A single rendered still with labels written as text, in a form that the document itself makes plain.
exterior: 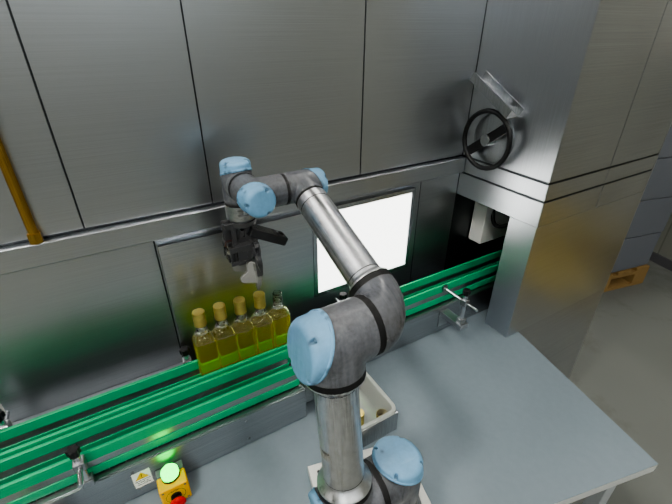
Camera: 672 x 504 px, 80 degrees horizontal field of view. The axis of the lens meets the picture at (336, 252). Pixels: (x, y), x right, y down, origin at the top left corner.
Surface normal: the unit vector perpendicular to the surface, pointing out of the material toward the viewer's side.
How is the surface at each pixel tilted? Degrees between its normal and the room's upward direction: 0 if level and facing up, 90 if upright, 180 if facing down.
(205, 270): 90
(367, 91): 90
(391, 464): 8
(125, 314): 90
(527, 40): 90
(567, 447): 0
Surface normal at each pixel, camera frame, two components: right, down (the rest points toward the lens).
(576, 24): -0.86, 0.25
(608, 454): 0.00, -0.87
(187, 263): 0.51, 0.43
